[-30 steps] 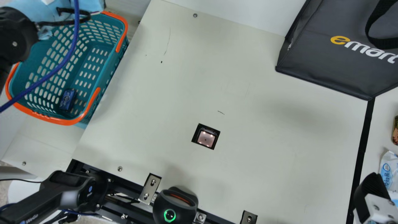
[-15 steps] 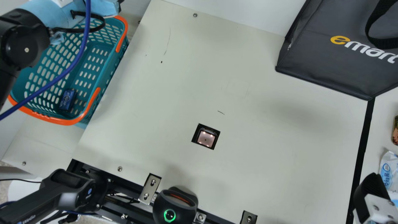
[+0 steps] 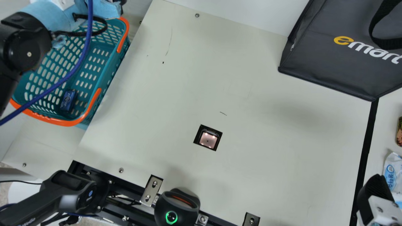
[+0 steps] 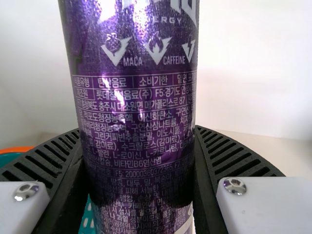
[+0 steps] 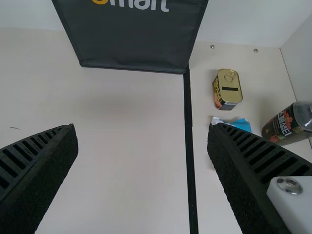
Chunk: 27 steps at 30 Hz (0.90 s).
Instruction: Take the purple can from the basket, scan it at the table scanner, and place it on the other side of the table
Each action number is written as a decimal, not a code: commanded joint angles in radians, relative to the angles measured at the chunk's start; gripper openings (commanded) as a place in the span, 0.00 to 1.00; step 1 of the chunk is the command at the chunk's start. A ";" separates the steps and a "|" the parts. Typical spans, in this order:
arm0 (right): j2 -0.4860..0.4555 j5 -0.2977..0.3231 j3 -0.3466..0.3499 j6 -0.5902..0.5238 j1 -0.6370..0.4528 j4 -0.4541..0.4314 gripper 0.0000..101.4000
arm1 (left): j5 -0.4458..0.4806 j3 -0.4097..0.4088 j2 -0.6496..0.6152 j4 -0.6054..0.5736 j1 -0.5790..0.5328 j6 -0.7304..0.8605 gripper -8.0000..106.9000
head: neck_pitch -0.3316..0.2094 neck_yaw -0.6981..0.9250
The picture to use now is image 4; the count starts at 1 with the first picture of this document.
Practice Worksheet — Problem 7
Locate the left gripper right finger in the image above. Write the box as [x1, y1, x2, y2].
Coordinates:
[191, 124, 312, 234]

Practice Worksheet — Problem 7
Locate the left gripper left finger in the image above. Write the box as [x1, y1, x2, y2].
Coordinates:
[0, 129, 90, 234]

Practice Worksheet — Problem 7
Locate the purple can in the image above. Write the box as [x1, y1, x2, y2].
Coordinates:
[56, 0, 207, 234]

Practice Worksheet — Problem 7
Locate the teal shopping basket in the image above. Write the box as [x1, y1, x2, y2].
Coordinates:
[0, 145, 103, 234]

